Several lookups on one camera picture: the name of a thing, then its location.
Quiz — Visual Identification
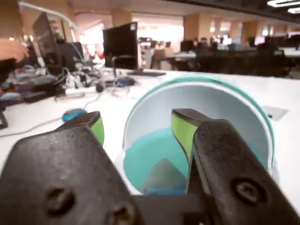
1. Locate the grey mouse cable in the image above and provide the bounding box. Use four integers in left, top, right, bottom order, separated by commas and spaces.
0, 92, 100, 138

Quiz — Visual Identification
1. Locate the person's bare hand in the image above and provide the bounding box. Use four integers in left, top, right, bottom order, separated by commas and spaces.
0, 38, 30, 64

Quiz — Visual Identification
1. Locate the black computer monitor with stand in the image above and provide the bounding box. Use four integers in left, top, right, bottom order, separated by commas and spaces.
102, 22, 167, 77

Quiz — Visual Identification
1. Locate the teal dome-lid desktop bin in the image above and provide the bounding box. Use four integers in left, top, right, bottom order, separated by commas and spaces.
121, 71, 279, 195

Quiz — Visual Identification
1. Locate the blue and black gadget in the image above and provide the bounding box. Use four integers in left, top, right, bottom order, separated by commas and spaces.
116, 76, 137, 88

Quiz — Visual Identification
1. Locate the blue computer mouse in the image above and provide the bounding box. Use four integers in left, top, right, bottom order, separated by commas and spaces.
61, 108, 88, 123

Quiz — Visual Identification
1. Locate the black tilted computer monitor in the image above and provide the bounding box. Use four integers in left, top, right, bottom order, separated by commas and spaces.
32, 12, 64, 76

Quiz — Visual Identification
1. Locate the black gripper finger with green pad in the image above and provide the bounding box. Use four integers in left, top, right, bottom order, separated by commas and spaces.
171, 108, 300, 225
0, 111, 146, 225

